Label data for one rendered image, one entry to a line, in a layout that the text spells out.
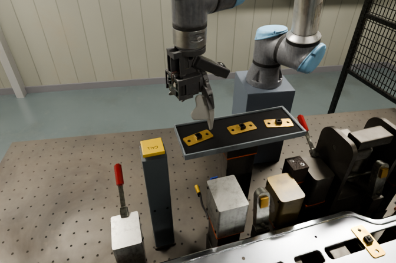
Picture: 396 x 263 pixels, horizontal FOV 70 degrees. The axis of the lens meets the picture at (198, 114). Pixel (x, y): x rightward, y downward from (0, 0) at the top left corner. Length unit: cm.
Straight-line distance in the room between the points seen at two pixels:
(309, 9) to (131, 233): 82
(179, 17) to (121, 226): 51
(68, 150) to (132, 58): 192
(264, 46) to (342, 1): 267
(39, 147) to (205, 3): 128
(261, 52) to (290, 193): 56
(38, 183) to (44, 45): 217
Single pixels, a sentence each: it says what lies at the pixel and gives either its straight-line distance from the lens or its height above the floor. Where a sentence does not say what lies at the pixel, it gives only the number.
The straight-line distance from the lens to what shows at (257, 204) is 78.
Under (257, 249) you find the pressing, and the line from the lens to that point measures 80.
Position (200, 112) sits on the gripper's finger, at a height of 130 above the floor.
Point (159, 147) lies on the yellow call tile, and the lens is 79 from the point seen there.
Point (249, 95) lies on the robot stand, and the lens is 115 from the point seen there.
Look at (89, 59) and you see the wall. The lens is 339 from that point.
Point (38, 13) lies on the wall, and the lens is 333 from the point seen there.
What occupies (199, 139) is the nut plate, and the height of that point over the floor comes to 116.
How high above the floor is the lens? 169
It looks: 36 degrees down
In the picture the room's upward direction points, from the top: straight up
